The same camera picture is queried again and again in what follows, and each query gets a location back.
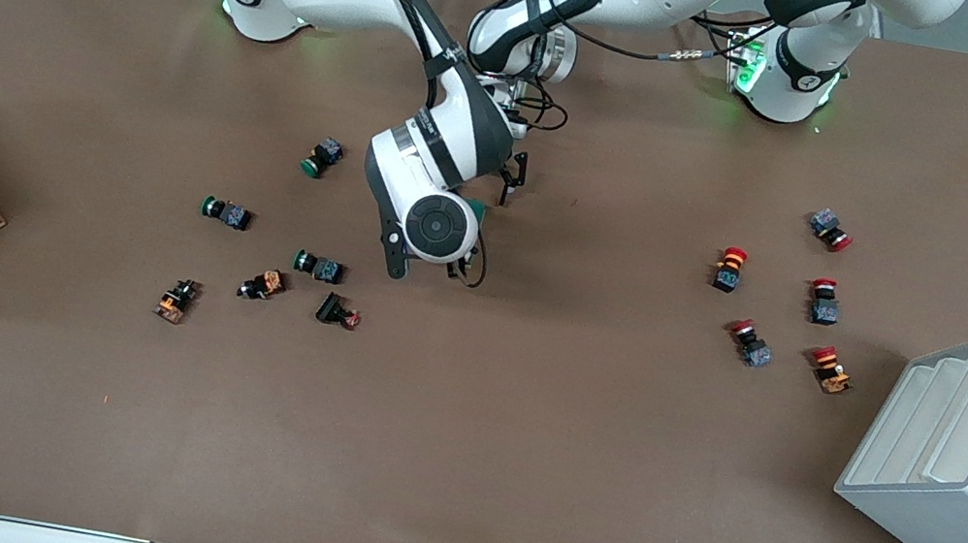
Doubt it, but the brown paper table cover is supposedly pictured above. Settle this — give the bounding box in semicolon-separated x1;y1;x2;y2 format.
0;0;968;543

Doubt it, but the red mushroom button yellow band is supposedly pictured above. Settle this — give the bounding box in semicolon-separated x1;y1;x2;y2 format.
709;242;752;297

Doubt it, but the red mushroom button blue body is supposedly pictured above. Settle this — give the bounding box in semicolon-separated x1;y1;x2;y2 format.
805;206;858;256
805;275;845;329
721;315;779;371

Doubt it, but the red mushroom button orange body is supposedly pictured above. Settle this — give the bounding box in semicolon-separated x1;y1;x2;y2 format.
804;342;858;399

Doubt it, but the green push button switch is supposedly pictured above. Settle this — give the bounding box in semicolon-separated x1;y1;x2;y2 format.
198;193;255;233
290;248;346;287
298;133;346;183

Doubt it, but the black switch with red lens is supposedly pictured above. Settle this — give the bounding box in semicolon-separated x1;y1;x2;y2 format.
313;288;366;333

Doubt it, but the black orange selector switch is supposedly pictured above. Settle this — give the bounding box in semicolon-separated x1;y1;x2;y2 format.
151;274;204;329
236;264;289;306

